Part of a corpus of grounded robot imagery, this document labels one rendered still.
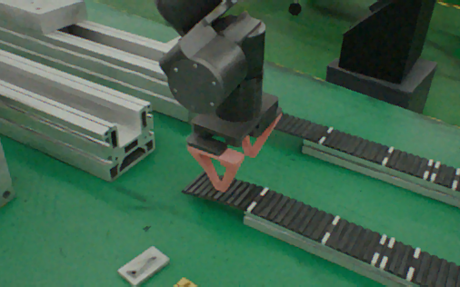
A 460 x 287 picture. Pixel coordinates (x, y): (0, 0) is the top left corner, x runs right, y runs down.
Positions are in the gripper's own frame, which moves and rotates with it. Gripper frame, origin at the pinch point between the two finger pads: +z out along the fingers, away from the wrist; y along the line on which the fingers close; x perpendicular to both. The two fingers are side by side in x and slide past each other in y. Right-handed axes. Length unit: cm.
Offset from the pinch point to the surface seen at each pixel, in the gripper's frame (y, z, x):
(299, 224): 2.7, 2.7, 10.4
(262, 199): 0.9, 2.8, 4.4
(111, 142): 4.3, -0.4, -17.0
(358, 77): -50, 10, 3
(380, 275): 3.4, 4.7, 21.1
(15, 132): 5.7, 4.0, -35.6
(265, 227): 3.2, 5.0, 6.1
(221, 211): 2.7, 6.0, -0.7
